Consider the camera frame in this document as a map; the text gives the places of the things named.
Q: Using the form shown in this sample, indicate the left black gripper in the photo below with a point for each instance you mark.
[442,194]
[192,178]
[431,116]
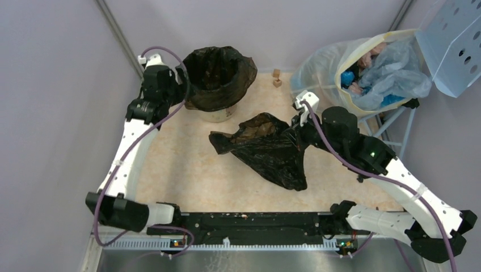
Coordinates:
[182,88]

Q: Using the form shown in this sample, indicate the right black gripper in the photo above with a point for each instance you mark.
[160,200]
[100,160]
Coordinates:
[299,131]

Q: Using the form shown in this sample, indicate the black trash bag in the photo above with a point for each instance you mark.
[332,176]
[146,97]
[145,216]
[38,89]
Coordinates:
[270,147]

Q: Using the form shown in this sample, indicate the black bin liner bag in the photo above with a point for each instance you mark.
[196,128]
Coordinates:
[220,77]

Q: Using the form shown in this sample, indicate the white trash bin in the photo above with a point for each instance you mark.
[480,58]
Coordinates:
[218,116]

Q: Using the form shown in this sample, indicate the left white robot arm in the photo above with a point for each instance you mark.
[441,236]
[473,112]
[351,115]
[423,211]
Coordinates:
[163,92]

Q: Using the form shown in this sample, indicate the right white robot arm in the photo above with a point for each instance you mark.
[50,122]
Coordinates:
[431,227]

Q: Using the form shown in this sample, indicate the wooden cube near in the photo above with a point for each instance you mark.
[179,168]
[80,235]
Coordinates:
[277,82]

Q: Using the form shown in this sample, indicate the wooden cube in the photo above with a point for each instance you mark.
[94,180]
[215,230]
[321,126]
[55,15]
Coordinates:
[277,82]
[276,73]

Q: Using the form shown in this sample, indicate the wooden cube far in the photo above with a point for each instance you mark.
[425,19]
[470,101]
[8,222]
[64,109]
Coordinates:
[276,73]

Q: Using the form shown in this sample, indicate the large translucent yellow-rimmed bag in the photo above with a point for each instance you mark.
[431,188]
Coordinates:
[320,72]

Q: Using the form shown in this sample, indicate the pink plastic bag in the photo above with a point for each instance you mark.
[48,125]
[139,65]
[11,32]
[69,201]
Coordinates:
[362,64]

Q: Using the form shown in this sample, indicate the light blue plastic bag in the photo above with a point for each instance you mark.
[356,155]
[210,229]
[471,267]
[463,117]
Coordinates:
[395,75]

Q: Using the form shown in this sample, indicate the perforated light blue panel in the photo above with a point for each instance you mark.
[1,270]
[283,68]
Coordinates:
[449,39]

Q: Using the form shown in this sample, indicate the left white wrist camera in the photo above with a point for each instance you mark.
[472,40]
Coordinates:
[153,60]

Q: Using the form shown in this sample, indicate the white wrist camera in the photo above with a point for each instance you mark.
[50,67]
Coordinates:
[153,60]
[304,103]

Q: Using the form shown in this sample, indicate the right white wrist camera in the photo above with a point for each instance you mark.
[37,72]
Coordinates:
[304,103]

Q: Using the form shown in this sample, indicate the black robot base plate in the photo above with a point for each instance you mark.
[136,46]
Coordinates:
[257,228]

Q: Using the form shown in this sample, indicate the white cable duct strip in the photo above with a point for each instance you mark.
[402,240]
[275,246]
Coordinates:
[164,244]

